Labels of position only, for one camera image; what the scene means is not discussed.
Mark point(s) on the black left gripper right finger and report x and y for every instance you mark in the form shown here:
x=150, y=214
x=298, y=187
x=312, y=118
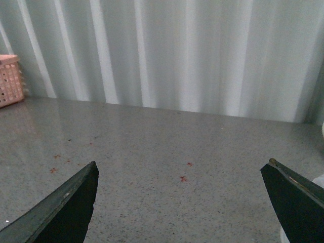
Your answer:
x=297, y=201

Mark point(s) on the pink plastic basket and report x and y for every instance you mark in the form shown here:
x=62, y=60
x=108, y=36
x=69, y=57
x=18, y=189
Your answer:
x=12, y=86

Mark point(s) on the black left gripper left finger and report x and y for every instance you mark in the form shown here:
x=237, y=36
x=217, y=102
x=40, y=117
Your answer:
x=63, y=216

